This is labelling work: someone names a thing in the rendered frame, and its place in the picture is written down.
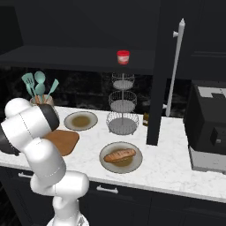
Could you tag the grey plate with pastry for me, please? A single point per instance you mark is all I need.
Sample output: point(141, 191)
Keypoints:
point(131, 164)

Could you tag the brown long pastry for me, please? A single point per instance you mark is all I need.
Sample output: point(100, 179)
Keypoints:
point(119, 155)

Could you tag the teal spoon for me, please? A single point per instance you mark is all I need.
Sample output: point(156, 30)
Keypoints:
point(39, 76)

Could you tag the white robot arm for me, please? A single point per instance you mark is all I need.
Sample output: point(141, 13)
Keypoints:
point(44, 160)

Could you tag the black drawer front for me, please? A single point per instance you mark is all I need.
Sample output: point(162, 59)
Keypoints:
point(126, 206)
point(14, 191)

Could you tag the teal narrow spatula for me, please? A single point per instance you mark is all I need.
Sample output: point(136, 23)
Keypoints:
point(53, 86)

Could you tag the black lower cabinet door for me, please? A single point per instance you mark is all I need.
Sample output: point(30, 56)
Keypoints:
point(188, 213)

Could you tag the red-lidded jam jar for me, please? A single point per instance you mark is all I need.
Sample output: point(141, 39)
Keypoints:
point(123, 58)

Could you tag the wooden cutting board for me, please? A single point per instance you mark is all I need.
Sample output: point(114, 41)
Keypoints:
point(63, 141)

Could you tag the black open cabinet door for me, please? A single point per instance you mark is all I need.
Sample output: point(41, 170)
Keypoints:
point(157, 88)

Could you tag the teal slotted spatula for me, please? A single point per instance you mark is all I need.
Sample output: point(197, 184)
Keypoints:
point(28, 80)

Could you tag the teal ladle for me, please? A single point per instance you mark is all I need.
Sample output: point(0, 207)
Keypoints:
point(40, 88)

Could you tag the black upper cabinet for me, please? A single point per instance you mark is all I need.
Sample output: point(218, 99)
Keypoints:
point(203, 38)

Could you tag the brown utensil pot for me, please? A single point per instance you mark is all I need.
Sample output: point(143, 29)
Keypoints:
point(48, 100)

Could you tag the black and grey countertop appliance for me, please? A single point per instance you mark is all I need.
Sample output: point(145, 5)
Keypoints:
point(206, 126)

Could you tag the empty grey plate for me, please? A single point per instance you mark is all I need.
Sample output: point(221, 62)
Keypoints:
point(81, 121)

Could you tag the black cabinet shelf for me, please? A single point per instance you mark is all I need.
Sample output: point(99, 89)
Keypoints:
point(73, 58)

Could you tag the dark glass bottle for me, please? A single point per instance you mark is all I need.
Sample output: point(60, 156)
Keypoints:
point(146, 119)

